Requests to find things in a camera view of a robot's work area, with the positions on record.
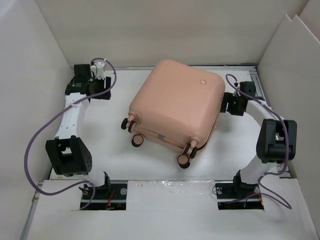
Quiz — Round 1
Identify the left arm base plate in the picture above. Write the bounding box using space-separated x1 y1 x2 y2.
80 181 128 211

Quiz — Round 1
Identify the pink hard-shell suitcase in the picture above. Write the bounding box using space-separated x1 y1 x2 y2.
121 59 226 169

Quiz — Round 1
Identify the white foam board front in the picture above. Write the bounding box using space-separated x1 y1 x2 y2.
27 178 319 240

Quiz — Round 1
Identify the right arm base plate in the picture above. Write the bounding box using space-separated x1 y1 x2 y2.
212 180 264 210

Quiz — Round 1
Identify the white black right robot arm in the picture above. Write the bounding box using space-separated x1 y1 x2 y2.
221 81 298 199

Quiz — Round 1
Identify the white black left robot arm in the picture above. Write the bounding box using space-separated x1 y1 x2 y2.
45 58 112 199

